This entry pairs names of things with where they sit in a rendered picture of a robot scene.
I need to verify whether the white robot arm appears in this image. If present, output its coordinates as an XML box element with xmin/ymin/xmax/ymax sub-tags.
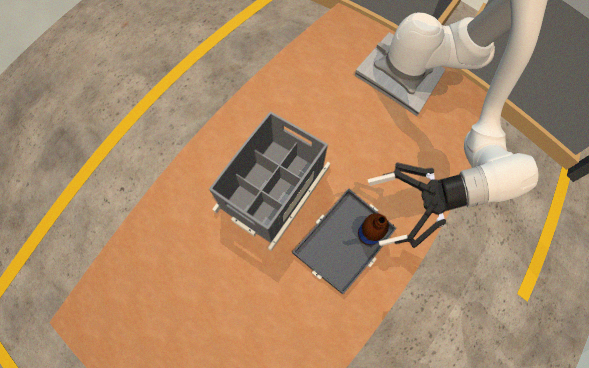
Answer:
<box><xmin>374</xmin><ymin>0</ymin><xmax>551</xmax><ymax>208</ymax></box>

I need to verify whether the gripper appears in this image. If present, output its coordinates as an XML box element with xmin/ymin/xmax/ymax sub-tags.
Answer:
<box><xmin>368</xmin><ymin>163</ymin><xmax>467</xmax><ymax>248</ymax></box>

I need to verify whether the brown and blue bottle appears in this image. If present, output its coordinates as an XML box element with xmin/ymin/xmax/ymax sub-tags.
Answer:
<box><xmin>358</xmin><ymin>213</ymin><xmax>389</xmax><ymax>245</ymax></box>

